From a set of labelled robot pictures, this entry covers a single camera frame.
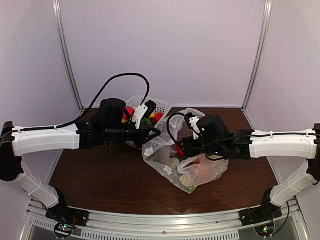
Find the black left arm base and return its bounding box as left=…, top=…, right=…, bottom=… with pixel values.
left=42, top=188, right=89, bottom=240

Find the green fruit in basket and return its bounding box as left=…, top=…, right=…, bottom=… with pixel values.
left=143, top=118, right=153, bottom=126

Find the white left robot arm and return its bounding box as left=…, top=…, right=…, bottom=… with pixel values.
left=0, top=98, right=161, bottom=222

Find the white perforated plastic basket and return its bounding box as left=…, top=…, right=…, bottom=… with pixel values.
left=124, top=95, right=173, bottom=151

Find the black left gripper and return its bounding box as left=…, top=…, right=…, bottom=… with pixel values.
left=104, top=120, right=161, bottom=149

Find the pink fruit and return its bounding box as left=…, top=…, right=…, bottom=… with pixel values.
left=175, top=140, right=185, bottom=157

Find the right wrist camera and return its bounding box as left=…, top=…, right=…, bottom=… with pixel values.
left=185, top=113, right=202, bottom=140

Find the aluminium corner post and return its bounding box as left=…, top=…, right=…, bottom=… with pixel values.
left=241, top=0, right=273, bottom=112
left=52, top=0, right=84, bottom=112

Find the clear printed plastic bag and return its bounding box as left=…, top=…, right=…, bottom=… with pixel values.
left=142, top=117, right=229, bottom=194

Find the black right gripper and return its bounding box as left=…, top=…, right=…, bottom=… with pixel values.
left=178, top=135, right=224, bottom=158

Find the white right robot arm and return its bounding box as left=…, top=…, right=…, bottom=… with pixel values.
left=178, top=113, right=320, bottom=221

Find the left aluminium corner post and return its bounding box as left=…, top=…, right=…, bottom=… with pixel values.
left=52, top=0, right=84, bottom=112

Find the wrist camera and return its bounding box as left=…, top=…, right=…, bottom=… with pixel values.
left=131, top=100, right=157, bottom=130
left=185, top=113, right=202, bottom=140

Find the right aluminium corner post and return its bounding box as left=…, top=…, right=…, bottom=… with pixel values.
left=241, top=0, right=273, bottom=112

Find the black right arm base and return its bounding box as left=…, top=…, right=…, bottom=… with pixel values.
left=239, top=188, right=283, bottom=238

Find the orange fruit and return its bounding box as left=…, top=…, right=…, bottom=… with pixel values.
left=192, top=158, right=214, bottom=177

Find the red fruit in basket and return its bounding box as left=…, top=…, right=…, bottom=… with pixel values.
left=154, top=112, right=164, bottom=123

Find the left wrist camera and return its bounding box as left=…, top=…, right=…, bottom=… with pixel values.
left=131, top=100, right=157, bottom=130

